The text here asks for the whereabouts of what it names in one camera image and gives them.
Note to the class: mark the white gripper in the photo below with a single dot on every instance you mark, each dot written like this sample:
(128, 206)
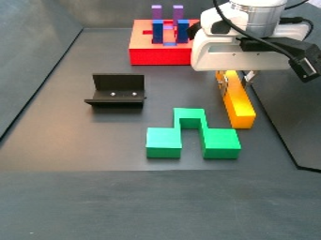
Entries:
(224, 48)

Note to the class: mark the yellow long block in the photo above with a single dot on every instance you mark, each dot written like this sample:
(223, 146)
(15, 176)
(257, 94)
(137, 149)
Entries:
(239, 104)

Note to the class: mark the red board base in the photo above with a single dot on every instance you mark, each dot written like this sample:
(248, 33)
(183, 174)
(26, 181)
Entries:
(166, 53)

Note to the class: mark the green stepped block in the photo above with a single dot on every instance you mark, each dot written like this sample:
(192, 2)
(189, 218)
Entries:
(220, 142)

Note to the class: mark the right blue post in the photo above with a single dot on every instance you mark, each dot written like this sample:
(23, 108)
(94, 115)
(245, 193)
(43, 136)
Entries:
(183, 26)

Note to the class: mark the blue post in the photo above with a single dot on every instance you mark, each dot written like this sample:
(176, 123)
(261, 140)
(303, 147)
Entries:
(183, 26)
(157, 31)

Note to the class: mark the left blue post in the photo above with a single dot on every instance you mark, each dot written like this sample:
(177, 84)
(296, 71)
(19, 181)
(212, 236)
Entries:
(157, 31)

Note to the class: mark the right purple post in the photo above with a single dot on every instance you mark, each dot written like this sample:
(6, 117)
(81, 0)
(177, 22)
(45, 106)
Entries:
(177, 13)

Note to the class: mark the purple post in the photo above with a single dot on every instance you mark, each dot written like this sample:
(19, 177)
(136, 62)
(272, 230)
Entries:
(157, 13)
(177, 13)

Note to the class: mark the black angle bracket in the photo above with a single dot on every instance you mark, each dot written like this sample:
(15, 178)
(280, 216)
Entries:
(118, 90)

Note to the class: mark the left purple post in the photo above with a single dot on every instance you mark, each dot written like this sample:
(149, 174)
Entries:
(157, 13)

